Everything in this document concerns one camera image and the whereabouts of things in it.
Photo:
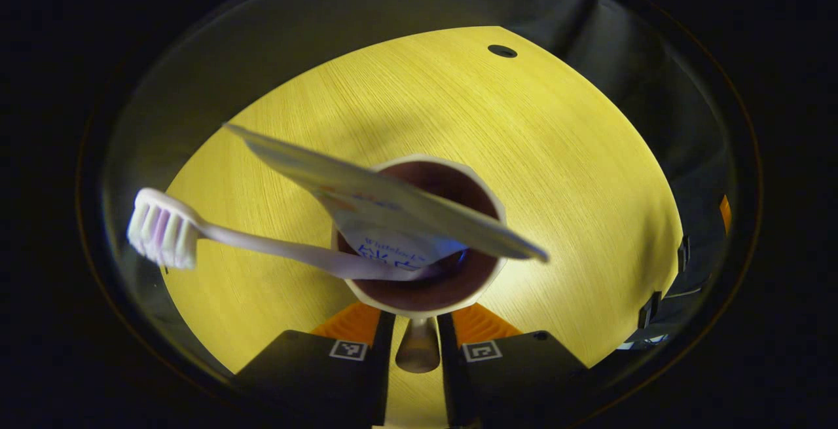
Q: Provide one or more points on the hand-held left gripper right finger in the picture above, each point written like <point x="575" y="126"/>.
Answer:
<point x="447" y="370"/>

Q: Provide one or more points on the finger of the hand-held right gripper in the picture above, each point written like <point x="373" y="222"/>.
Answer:
<point x="725" y="214"/>

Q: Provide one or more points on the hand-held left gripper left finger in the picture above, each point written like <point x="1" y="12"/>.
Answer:
<point x="383" y="363"/>

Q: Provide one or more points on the beige cup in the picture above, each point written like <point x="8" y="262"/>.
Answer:
<point x="452" y="285"/>

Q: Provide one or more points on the white toothpaste tube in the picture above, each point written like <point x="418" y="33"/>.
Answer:
<point x="393" y="200"/>

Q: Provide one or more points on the white toothbrush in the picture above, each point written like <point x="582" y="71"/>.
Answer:
<point x="262" y="243"/>

